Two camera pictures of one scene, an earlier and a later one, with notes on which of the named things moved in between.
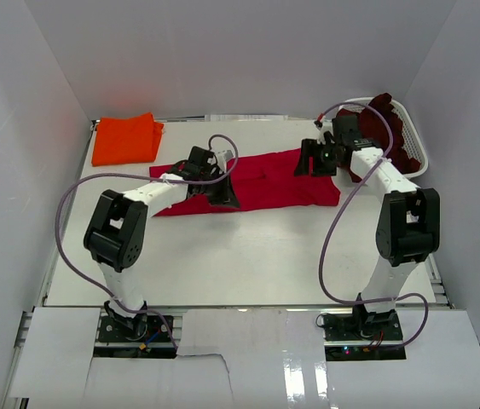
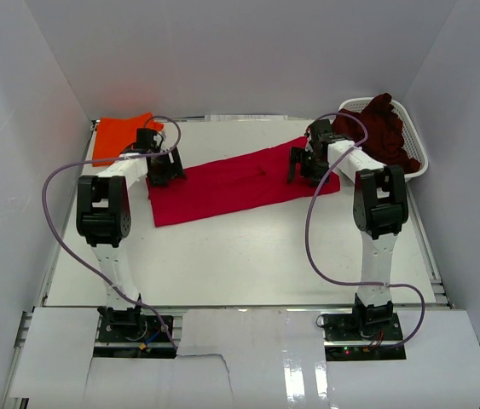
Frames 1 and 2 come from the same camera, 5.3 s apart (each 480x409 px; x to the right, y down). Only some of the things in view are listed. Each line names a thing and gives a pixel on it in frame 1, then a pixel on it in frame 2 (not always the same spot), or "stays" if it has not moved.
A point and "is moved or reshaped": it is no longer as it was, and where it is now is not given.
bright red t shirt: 259,181 is moved or reshaped
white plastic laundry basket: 413,143 stays
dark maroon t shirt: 379,121 stays
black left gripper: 227,197 → 173,170
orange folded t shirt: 126,140 stays
